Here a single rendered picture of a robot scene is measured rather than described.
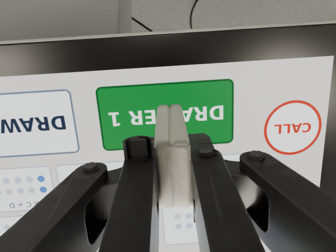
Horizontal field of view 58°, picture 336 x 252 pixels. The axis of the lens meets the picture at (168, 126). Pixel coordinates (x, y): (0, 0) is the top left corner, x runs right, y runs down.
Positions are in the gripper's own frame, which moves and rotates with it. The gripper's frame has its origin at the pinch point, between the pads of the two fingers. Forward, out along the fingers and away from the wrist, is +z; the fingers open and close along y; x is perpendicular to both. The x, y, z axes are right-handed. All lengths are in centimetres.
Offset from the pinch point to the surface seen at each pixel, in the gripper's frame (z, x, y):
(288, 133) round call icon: 5.4, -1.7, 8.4
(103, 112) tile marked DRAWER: 5.3, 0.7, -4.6
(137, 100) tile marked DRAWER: 5.3, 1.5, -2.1
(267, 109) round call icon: 5.4, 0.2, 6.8
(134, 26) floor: 153, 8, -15
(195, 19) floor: 152, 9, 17
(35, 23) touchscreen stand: 20.9, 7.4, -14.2
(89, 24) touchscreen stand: 20.5, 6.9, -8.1
